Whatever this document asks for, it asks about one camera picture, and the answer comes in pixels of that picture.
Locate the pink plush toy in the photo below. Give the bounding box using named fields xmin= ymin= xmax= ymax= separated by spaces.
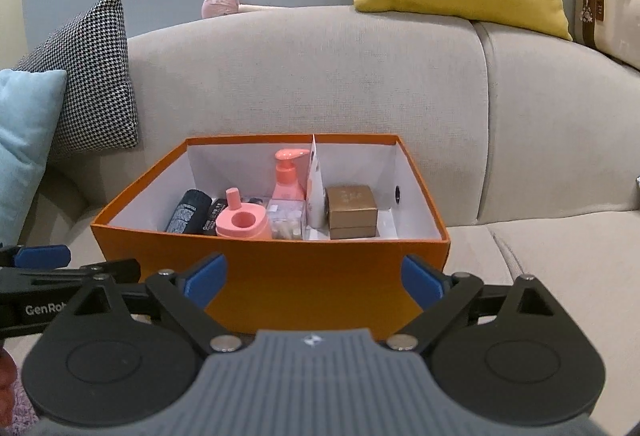
xmin=201 ymin=0 xmax=291 ymax=20

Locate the purple fluffy blanket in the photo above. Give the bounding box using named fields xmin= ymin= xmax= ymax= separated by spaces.
xmin=7 ymin=383 xmax=38 ymax=427

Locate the clear plastic case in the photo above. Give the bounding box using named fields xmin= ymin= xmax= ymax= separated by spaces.
xmin=266 ymin=199 xmax=307 ymax=240

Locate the plaid black case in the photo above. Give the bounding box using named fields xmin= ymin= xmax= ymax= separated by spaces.
xmin=202 ymin=197 xmax=264 ymax=235

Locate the houndstooth pillow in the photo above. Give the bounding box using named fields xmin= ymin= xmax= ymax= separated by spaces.
xmin=15 ymin=0 xmax=139 ymax=157

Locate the orange cardboard box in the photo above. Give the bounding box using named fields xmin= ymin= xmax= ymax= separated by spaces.
xmin=90 ymin=134 xmax=452 ymax=342

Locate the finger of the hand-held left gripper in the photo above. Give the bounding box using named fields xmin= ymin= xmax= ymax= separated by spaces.
xmin=0 ymin=244 xmax=72 ymax=269
xmin=0 ymin=258 xmax=142 ymax=297

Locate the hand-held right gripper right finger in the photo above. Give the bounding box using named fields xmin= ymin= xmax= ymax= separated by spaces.
xmin=385 ymin=254 xmax=556 ymax=352

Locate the pink cup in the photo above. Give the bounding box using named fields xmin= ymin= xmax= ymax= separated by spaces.
xmin=215 ymin=187 xmax=273 ymax=240

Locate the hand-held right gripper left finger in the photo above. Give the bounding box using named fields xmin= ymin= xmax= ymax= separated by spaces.
xmin=70 ymin=252 xmax=246 ymax=353

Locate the pink pump bottle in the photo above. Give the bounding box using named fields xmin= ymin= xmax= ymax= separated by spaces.
xmin=272 ymin=148 xmax=312 ymax=203

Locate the white paper packet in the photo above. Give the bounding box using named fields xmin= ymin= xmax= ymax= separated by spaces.
xmin=305 ymin=134 xmax=331 ymax=229

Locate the cream small suitcase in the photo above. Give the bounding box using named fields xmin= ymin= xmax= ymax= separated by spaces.
xmin=572 ymin=0 xmax=640 ymax=71

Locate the beige fabric sofa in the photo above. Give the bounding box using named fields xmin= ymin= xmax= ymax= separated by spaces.
xmin=0 ymin=4 xmax=640 ymax=436

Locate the brown gift box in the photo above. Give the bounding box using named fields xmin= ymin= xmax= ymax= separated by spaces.
xmin=325 ymin=185 xmax=379 ymax=240

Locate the light blue pillow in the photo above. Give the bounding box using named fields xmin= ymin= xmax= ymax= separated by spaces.
xmin=0 ymin=69 xmax=68 ymax=247

